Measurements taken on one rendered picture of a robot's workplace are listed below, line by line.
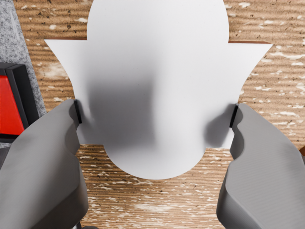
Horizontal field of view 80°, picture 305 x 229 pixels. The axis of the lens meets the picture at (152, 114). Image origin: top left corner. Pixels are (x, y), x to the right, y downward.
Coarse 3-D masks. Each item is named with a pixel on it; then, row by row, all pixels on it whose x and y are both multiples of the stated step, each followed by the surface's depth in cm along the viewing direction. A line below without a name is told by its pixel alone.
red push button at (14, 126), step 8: (0, 80) 15; (8, 80) 15; (0, 88) 15; (8, 88) 15; (0, 96) 16; (8, 96) 16; (0, 104) 16; (8, 104) 16; (0, 112) 17; (8, 112) 17; (16, 112) 17; (0, 120) 17; (8, 120) 17; (16, 120) 17; (0, 128) 17; (8, 128) 17; (16, 128) 17
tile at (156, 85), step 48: (96, 0) 9; (144, 0) 9; (192, 0) 9; (96, 48) 10; (144, 48) 10; (192, 48) 10; (240, 48) 10; (96, 96) 11; (144, 96) 11; (192, 96) 11; (144, 144) 13; (192, 144) 13
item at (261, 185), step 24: (240, 120) 10; (264, 120) 9; (240, 144) 8; (264, 144) 8; (288, 144) 8; (240, 168) 6; (264, 168) 6; (288, 168) 7; (240, 192) 6; (264, 192) 6; (288, 192) 6; (240, 216) 5; (264, 216) 5; (288, 216) 5
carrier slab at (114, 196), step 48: (48, 0) 12; (240, 0) 11; (288, 0) 11; (48, 48) 13; (288, 48) 12; (48, 96) 15; (240, 96) 14; (288, 96) 14; (96, 144) 17; (96, 192) 21; (144, 192) 20; (192, 192) 20
